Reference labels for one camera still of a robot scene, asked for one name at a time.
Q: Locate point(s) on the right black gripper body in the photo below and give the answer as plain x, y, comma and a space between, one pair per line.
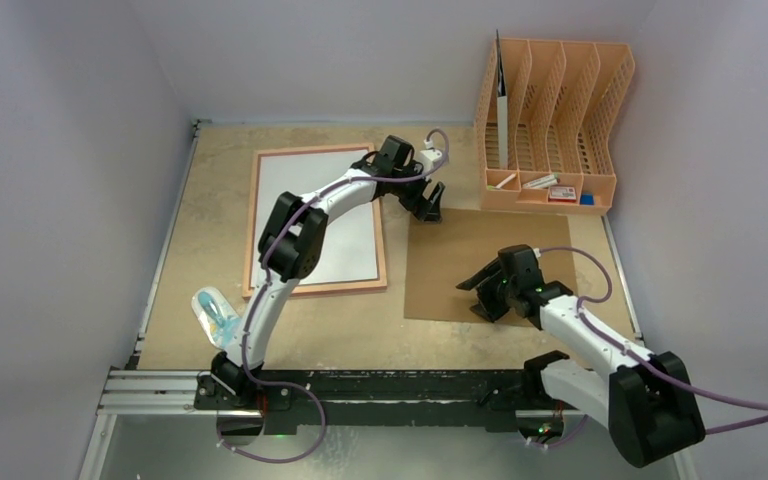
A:
495, 291

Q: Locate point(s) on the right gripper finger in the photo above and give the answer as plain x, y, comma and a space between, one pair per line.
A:
490, 306
488, 278

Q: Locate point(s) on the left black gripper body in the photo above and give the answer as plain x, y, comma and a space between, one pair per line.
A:
410, 194

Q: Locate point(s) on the brown frame backing board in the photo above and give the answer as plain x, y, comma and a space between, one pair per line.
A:
440, 256

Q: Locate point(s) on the blue landscape photo print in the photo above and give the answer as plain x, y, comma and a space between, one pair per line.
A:
349, 251

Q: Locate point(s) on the pink wooden picture frame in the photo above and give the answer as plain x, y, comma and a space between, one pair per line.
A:
335, 288

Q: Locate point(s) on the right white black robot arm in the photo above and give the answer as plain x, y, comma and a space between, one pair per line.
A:
637, 395

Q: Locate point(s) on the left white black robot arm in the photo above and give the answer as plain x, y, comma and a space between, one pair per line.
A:
292, 240

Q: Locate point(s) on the white marker pen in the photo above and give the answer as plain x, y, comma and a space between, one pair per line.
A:
505, 181

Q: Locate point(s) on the red white small box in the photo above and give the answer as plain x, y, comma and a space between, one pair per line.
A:
562, 194

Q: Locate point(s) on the white red glue stick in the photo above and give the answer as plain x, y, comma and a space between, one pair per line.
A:
542, 182

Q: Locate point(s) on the white folder in organizer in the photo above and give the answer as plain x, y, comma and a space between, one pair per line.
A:
501, 108

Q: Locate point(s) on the orange plastic file organizer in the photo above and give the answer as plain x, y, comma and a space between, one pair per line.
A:
564, 98

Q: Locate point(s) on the blue tape dispenser pack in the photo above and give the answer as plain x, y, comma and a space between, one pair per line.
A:
217, 317

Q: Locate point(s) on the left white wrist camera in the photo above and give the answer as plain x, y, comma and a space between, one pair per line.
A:
429, 157

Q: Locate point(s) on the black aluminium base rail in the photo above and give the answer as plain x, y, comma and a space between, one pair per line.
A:
494, 400

